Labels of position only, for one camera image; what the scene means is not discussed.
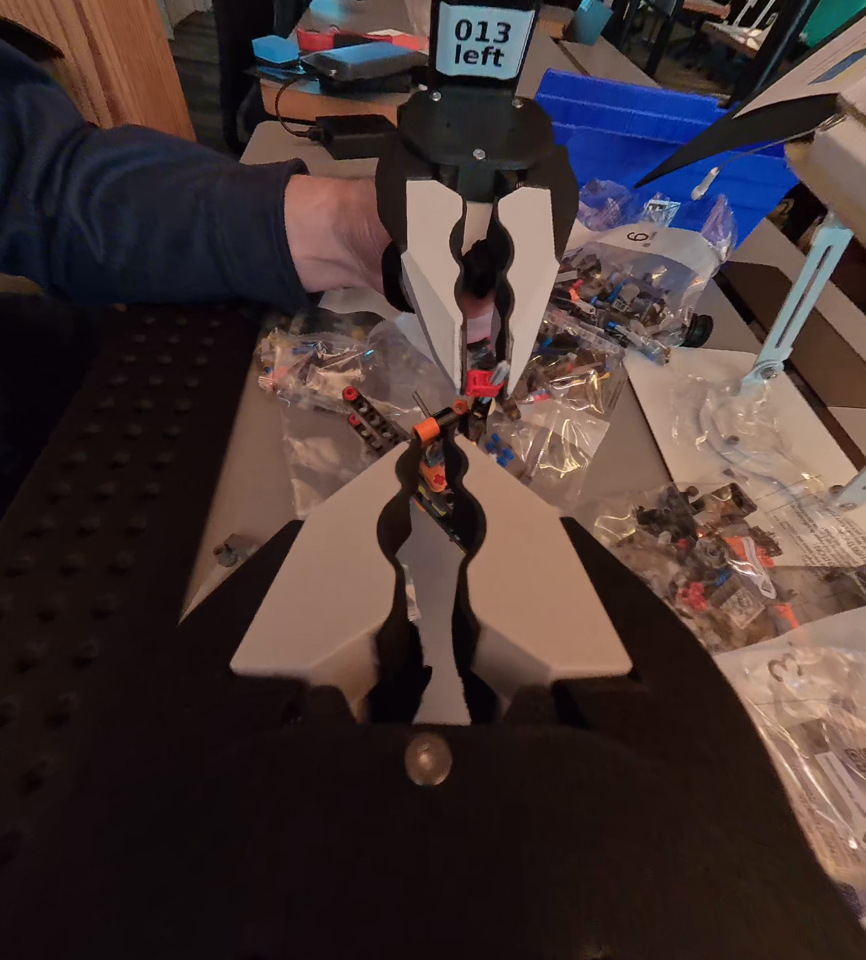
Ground multicoloured lego assembly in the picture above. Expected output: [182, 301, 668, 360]
[341, 358, 513, 556]

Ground black power adapter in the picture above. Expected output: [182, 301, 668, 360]
[315, 114, 398, 161]

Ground light blue object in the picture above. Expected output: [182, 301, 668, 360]
[251, 33, 303, 69]

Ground grey power bank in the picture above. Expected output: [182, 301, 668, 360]
[301, 41, 430, 82]

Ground clear bag black orange parts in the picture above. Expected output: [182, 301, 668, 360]
[590, 480, 866, 654]

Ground person's left hand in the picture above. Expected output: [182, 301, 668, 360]
[285, 174, 393, 295]

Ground white-tipped cable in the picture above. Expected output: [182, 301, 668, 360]
[691, 142, 790, 202]

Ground white lamp stand arms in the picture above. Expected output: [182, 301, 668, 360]
[718, 262, 866, 412]

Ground blue plastic bin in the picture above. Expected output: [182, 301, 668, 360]
[534, 67, 802, 234]

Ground clear bag of mixed parts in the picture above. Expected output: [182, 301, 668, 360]
[489, 300, 629, 507]

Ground white printed sheet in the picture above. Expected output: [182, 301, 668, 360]
[624, 348, 866, 571]

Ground red pouch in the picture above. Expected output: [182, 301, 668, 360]
[296, 26, 430, 54]

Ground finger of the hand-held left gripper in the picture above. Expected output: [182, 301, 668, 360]
[400, 178, 473, 395]
[491, 182, 560, 395]

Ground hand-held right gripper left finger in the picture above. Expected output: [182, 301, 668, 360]
[229, 438, 419, 723]

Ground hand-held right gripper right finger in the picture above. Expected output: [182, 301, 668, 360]
[454, 437, 635, 723]

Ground dark perforated board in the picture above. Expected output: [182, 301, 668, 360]
[0, 303, 269, 960]

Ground wooden panel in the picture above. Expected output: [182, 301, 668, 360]
[0, 0, 198, 144]

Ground white-banded clear lego bag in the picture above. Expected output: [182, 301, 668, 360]
[714, 600, 866, 916]
[553, 180, 738, 361]

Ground person's left forearm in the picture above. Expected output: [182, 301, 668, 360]
[0, 15, 310, 312]

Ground empty clear zip bag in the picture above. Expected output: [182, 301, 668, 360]
[279, 318, 472, 519]

